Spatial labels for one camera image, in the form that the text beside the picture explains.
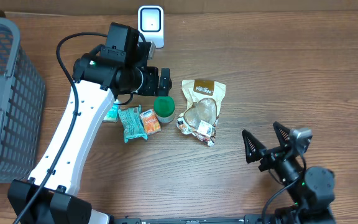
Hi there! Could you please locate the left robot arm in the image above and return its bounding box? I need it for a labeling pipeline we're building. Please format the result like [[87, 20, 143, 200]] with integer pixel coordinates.
[[8, 23, 172, 223]]

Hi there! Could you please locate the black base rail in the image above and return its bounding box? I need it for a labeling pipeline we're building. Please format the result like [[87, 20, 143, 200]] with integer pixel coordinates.
[[108, 215, 282, 224]]

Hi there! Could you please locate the brown cardboard backdrop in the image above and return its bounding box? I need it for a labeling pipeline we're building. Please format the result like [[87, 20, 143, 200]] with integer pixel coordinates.
[[0, 0, 358, 15]]

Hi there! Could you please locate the light green wipes packet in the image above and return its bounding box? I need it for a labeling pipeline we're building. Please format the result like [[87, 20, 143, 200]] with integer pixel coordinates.
[[118, 105, 148, 143]]

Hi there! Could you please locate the green Kleenex tissue pack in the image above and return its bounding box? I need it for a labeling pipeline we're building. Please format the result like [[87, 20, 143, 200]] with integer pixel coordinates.
[[103, 99, 121, 123]]

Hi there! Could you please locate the grey plastic shopping basket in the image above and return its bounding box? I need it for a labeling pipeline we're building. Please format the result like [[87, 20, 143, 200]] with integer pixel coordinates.
[[0, 18, 46, 183]]

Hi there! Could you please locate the green lidded jar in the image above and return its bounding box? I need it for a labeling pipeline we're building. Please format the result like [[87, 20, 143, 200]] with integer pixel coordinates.
[[154, 96, 175, 123]]

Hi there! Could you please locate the orange tissue packet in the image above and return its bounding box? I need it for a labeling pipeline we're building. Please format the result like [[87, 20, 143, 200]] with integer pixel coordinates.
[[140, 109, 161, 135]]

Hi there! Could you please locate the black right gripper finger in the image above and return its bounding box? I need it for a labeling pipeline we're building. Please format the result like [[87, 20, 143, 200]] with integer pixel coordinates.
[[273, 121, 290, 146], [242, 129, 266, 164]]

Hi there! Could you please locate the white barcode scanner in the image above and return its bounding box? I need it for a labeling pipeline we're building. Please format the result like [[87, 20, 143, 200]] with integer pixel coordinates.
[[137, 5, 165, 49]]

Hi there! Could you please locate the clear bagged bread pack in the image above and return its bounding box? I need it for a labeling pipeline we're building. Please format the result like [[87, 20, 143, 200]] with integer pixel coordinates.
[[177, 79, 226, 147]]

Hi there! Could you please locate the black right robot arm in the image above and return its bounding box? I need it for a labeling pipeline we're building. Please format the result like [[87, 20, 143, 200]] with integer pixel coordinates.
[[242, 121, 336, 224]]

